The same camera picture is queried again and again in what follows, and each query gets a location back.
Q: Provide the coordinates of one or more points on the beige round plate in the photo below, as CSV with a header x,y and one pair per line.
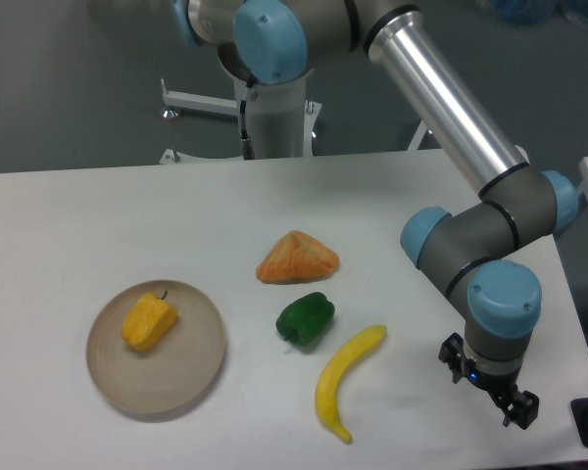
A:
x,y
169,378

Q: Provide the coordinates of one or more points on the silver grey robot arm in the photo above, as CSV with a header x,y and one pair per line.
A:
x,y
265,44

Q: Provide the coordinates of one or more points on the yellow banana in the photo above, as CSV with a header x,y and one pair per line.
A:
x,y
351,353

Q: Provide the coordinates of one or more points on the green bell pepper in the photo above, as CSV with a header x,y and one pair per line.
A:
x,y
301,322

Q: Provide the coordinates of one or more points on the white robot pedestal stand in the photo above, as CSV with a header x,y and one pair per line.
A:
x,y
275,121

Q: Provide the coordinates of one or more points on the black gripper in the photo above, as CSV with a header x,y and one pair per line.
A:
x,y
498,378

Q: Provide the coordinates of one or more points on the yellow bell pepper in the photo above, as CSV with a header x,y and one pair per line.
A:
x,y
147,322

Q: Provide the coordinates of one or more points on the orange pumpkin slice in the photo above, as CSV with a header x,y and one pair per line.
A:
x,y
295,258

